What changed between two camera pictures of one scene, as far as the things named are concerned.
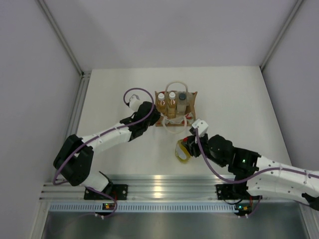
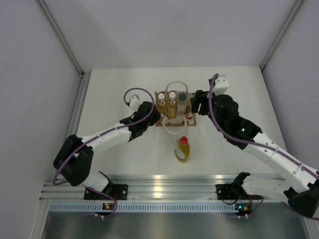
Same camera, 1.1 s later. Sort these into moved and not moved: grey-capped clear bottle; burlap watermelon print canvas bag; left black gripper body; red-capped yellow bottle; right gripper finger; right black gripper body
Moved: right gripper finger; right black gripper body
Not moved: red-capped yellow bottle; burlap watermelon print canvas bag; grey-capped clear bottle; left black gripper body
